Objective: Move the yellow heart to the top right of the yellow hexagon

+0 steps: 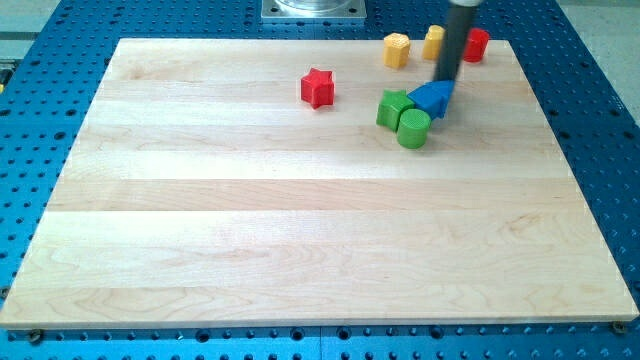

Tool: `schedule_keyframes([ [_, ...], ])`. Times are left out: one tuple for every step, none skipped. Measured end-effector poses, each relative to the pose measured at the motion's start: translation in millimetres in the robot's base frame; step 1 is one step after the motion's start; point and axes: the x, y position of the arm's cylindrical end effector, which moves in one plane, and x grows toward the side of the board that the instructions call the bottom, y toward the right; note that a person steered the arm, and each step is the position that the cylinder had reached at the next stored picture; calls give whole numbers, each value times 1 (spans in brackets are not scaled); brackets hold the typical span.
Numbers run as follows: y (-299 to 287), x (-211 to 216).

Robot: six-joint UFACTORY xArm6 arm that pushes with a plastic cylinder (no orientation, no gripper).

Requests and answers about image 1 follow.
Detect blue wedge block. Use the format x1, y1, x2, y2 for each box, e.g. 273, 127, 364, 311
407, 80, 455, 119

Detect red star block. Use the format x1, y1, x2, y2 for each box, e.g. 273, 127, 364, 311
300, 68, 335, 109

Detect light wooden board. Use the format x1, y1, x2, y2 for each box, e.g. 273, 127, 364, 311
1, 38, 638, 330

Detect green cylinder block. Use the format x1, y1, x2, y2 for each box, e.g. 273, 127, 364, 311
396, 108, 431, 149

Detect yellow hexagon block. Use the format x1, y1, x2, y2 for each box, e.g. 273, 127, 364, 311
383, 33, 411, 69

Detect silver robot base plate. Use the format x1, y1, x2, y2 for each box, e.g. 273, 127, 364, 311
261, 0, 367, 21

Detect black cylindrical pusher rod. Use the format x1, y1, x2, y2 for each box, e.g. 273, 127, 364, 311
433, 0, 483, 81

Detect yellow heart block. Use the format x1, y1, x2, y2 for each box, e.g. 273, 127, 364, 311
422, 25, 446, 61

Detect red cylinder block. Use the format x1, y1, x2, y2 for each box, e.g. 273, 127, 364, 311
463, 28, 490, 63

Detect green star block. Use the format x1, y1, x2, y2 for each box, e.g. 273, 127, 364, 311
376, 89, 415, 132

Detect blue perforated metal table plate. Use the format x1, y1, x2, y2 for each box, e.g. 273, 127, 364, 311
1, 1, 639, 359

